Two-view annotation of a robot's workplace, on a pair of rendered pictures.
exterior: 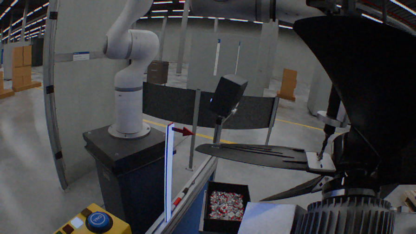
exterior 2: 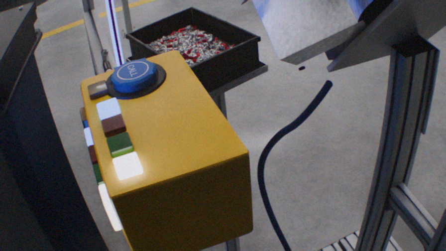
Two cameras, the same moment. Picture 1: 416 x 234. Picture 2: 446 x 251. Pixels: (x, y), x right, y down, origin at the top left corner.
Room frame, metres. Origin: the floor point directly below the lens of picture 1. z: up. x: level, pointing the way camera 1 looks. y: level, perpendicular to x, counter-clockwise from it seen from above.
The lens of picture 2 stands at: (-0.11, 0.31, 1.28)
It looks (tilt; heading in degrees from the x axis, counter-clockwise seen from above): 38 degrees down; 325
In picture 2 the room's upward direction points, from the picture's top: 6 degrees counter-clockwise
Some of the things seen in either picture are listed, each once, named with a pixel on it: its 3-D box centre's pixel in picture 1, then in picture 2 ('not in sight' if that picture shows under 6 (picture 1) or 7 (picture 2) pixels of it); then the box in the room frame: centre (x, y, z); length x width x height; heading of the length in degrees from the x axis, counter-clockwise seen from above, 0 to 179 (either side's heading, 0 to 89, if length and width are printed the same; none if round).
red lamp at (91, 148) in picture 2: not in sight; (97, 166); (0.17, 0.24, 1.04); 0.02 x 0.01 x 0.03; 163
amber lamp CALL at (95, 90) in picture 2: (86, 212); (97, 89); (0.22, 0.20, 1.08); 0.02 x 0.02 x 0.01; 73
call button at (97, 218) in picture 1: (98, 221); (134, 77); (0.21, 0.17, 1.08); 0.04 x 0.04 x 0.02
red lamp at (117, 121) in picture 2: (68, 229); (113, 125); (0.16, 0.22, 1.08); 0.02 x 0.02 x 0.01; 73
